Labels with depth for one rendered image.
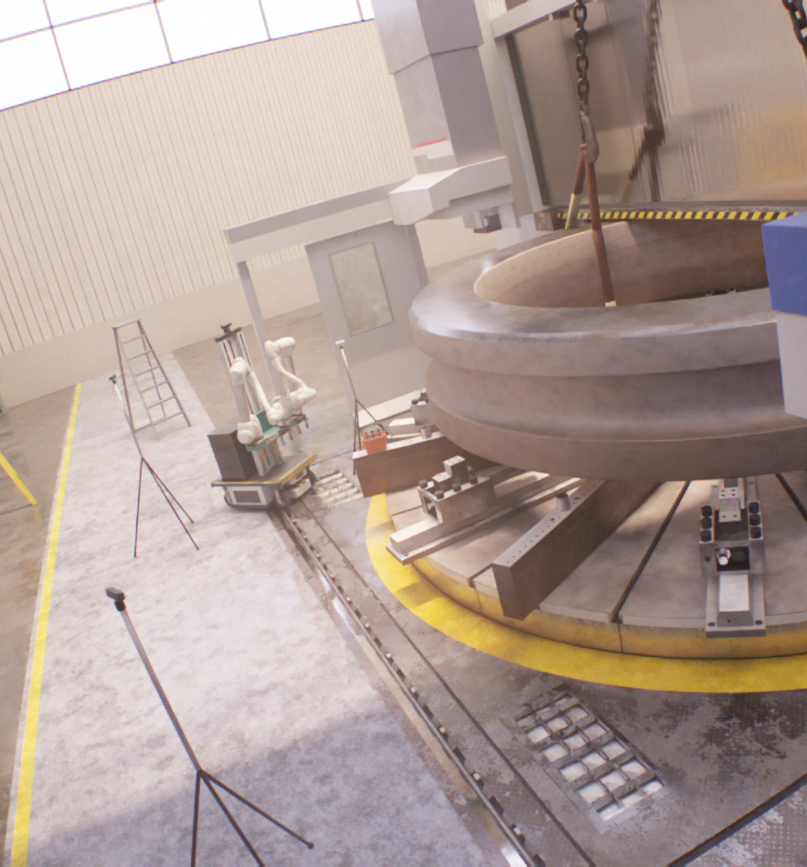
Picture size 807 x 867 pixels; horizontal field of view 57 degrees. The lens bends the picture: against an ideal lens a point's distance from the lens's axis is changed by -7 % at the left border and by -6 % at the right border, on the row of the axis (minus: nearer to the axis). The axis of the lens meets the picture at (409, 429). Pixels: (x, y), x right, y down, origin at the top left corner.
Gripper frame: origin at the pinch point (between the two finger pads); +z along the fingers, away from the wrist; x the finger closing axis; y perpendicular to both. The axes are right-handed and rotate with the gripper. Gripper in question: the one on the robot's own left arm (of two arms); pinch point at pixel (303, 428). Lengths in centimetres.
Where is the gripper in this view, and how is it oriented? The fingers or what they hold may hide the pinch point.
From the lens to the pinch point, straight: 785.5
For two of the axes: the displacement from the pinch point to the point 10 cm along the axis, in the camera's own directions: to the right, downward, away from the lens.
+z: 2.4, 9.1, 3.3
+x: 4.5, -4.0, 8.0
